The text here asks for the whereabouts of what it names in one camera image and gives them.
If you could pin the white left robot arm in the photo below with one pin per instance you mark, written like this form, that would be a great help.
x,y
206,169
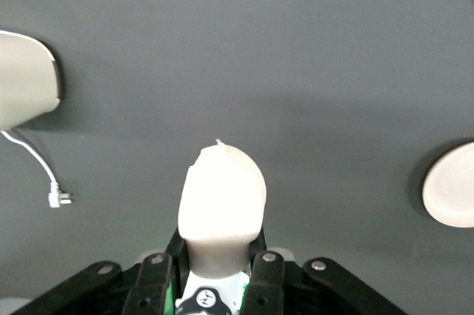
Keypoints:
x,y
226,292

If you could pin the round cream plate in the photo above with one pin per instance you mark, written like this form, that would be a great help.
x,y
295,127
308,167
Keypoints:
x,y
452,189

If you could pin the white steamed bun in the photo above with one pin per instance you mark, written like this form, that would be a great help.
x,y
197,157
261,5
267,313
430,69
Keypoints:
x,y
222,196

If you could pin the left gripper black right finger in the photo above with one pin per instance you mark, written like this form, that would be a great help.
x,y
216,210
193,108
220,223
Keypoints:
x,y
264,285

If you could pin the cream white toaster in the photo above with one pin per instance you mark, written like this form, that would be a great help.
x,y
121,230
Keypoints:
x,y
22,81

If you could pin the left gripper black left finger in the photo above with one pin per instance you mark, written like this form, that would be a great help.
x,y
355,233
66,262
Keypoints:
x,y
152,285

